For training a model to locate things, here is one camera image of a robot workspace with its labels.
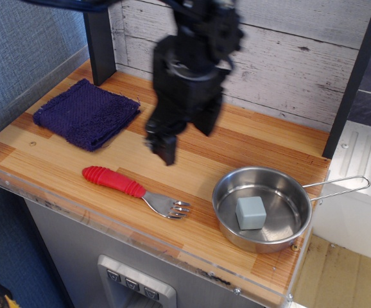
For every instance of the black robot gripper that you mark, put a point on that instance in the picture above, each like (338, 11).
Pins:
(182, 97)

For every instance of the grey square block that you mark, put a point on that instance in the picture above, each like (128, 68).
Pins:
(250, 213)

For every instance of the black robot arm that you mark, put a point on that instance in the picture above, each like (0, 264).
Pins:
(207, 33)

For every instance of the purple folded cloth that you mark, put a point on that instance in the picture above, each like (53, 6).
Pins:
(86, 115)

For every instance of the small steel pan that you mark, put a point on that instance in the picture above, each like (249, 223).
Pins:
(288, 208)

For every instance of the silver button panel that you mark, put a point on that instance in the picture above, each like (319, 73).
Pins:
(128, 287)

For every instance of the yellow object bottom left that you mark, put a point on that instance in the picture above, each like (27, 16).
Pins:
(7, 303)

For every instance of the red handled metal fork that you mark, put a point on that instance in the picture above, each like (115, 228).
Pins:
(162, 205)

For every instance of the black left post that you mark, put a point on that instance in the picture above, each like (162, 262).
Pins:
(100, 44)

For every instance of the black post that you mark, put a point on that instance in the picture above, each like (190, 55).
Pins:
(356, 76)
(100, 44)

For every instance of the black right post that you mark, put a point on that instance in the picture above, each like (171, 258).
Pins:
(356, 76)

